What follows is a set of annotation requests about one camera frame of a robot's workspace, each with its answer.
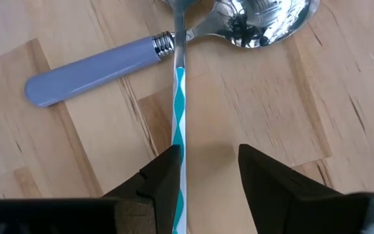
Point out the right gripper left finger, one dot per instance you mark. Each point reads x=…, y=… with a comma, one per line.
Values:
x=161, y=182

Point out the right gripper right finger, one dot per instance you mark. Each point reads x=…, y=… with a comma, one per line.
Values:
x=284, y=201

